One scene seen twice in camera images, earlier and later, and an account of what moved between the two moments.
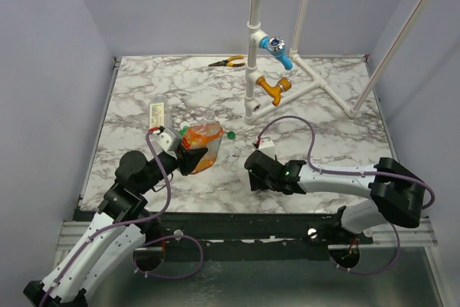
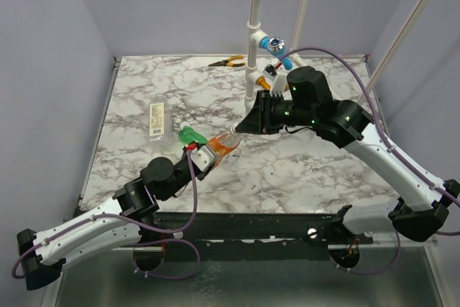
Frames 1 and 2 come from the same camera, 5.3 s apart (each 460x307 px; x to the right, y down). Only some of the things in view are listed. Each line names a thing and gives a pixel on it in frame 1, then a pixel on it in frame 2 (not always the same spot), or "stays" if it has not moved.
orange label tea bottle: x=205 y=135 to x=222 y=144
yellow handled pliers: x=228 y=63 stays
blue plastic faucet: x=275 y=45 stays
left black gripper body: x=169 y=163 to x=183 y=171
